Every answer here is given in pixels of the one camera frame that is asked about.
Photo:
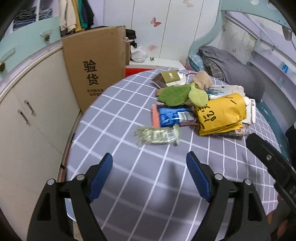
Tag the red storage box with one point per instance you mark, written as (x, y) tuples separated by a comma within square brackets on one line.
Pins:
[(131, 70)]

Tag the blue white tissue packet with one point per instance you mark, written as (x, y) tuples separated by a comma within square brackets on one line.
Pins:
[(216, 91)]

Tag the white plastic bag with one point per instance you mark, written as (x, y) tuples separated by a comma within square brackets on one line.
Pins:
[(138, 54)]

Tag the silver patterned snack packet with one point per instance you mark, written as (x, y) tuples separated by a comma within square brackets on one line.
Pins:
[(158, 136)]

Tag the grey checked tablecloth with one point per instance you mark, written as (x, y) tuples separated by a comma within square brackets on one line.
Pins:
[(150, 194)]

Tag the long white low cabinet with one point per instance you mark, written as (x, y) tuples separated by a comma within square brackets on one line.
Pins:
[(38, 112)]

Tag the beige sock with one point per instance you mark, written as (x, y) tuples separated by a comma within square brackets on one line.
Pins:
[(202, 80)]

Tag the yellow paper bag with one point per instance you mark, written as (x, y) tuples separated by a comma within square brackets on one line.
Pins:
[(221, 115)]

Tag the white wardrobe with butterflies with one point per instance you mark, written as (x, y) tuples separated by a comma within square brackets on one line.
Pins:
[(165, 28)]

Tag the teal drawer unit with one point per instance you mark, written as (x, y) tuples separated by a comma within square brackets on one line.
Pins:
[(27, 40)]

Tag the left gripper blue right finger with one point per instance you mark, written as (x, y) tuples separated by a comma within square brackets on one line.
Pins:
[(247, 221)]

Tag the hanging clothes row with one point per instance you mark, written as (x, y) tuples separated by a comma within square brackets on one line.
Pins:
[(75, 15)]

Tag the olive green small box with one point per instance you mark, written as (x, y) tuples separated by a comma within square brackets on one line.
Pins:
[(171, 78)]

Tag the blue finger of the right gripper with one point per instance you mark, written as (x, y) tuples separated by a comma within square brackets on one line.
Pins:
[(277, 165)]

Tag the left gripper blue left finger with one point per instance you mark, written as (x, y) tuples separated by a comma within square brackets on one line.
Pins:
[(50, 221)]

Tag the grey folded duvet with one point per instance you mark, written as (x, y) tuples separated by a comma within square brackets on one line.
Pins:
[(229, 69)]

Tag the teal bunk bed frame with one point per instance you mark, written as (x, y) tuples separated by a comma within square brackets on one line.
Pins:
[(239, 27)]

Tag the green leaf shaped cloth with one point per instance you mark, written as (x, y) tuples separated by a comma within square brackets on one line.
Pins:
[(190, 94)]

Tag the person's right hand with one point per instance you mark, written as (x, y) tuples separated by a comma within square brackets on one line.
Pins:
[(282, 221)]

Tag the blue orange snack packet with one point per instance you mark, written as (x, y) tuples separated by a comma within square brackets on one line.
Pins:
[(164, 116)]

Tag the tall brown cardboard box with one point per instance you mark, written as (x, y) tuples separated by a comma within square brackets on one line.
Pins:
[(95, 60)]

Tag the purple cubby shelf staircase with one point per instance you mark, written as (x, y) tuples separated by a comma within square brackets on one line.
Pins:
[(35, 11)]

